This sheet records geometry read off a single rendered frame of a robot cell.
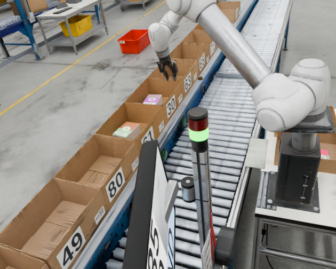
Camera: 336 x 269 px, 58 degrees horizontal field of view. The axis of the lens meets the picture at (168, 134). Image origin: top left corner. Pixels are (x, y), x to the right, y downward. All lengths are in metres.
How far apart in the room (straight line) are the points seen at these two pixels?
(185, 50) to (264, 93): 1.98
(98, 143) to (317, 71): 1.25
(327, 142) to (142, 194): 1.66
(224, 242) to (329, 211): 0.77
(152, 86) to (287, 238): 1.56
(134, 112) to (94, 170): 0.54
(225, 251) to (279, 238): 1.43
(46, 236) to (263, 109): 1.15
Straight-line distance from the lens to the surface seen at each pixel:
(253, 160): 2.00
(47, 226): 1.69
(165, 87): 2.43
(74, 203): 1.72
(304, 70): 1.36
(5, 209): 3.34
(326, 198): 1.85
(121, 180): 1.66
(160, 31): 1.86
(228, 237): 1.19
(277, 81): 1.24
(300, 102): 1.26
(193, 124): 0.74
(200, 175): 0.87
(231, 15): 4.16
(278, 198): 1.77
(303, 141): 1.56
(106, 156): 1.95
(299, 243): 2.57
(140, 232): 0.65
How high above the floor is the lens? 2.05
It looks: 35 degrees down
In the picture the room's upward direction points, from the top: 8 degrees counter-clockwise
